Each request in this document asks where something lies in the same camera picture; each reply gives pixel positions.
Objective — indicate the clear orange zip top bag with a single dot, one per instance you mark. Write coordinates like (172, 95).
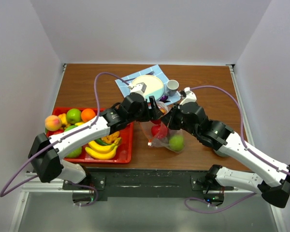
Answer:
(154, 142)

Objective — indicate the yellow banana bunch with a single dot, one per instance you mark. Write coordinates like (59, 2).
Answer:
(103, 152)

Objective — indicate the green apple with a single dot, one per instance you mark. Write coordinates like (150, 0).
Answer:
(73, 116)

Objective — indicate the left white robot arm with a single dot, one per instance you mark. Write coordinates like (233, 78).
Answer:
(47, 154)

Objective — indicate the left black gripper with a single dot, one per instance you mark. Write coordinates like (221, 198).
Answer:
(156, 113)

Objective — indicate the red pomegranate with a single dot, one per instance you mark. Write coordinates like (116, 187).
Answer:
(164, 109)

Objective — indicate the red apple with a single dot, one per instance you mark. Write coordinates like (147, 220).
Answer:
(159, 131)

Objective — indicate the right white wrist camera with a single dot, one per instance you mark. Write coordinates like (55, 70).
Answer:
(187, 96)

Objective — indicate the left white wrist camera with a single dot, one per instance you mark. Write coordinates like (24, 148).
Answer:
(139, 88)

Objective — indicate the cream and blue plate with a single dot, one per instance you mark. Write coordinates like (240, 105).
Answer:
(154, 86)

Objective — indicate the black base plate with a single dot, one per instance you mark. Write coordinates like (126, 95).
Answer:
(154, 183)

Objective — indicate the grey ceramic mug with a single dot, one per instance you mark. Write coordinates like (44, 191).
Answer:
(171, 87)

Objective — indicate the orange fruit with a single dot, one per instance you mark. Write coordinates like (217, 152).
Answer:
(87, 115)

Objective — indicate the purple fork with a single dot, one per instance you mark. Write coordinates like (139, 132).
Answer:
(135, 75)

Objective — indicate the green lime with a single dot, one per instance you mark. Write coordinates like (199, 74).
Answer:
(176, 143)

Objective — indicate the green chili pepper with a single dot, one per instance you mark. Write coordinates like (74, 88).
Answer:
(101, 142)

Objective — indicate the orange ginger root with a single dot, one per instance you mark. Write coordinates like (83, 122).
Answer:
(111, 138)

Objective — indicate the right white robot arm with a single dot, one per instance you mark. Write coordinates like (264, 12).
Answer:
(267, 176)

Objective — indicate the purple spoon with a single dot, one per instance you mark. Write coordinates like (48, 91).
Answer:
(164, 98)

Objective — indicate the large green guava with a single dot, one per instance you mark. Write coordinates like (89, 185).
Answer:
(74, 154)

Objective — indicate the peach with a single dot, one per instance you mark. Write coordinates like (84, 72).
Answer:
(52, 123)

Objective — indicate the red plastic tray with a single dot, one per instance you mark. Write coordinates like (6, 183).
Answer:
(123, 152)

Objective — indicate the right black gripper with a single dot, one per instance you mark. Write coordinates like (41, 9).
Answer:
(168, 119)

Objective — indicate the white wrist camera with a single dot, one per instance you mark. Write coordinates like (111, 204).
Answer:
(187, 96)
(139, 88)

